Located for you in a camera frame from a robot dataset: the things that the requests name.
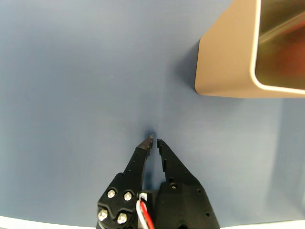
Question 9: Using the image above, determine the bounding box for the blue-grey table mat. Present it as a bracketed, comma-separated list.
[0, 0, 305, 228]

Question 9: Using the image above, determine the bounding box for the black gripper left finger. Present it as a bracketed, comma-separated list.
[96, 135, 154, 229]

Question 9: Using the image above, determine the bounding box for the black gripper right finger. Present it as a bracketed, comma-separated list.
[154, 138, 220, 229]

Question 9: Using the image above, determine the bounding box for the red white black servo wire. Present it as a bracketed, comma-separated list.
[136, 193, 155, 229]

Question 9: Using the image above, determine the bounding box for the square metal tin container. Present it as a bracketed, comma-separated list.
[194, 0, 305, 99]

